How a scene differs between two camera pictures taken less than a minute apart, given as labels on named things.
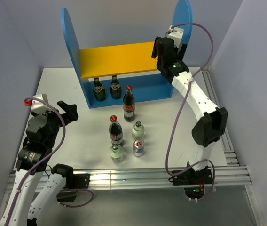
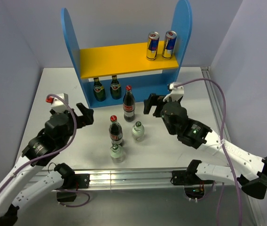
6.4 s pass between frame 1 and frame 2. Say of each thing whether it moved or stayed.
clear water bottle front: stayed
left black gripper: moved
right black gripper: moved
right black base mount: stayed
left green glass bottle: stayed
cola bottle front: stayed
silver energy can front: moved
